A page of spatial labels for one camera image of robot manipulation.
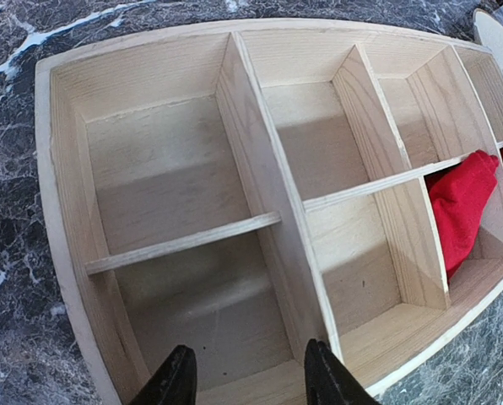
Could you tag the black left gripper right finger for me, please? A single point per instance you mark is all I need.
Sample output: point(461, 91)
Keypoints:
point(328, 381)

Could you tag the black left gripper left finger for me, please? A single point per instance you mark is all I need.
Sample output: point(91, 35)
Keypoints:
point(174, 382)

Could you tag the wooden compartment tray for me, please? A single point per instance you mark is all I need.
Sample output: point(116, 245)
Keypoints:
point(241, 187)

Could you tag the red Santa face sock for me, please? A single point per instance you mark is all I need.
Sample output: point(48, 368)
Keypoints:
point(458, 197)

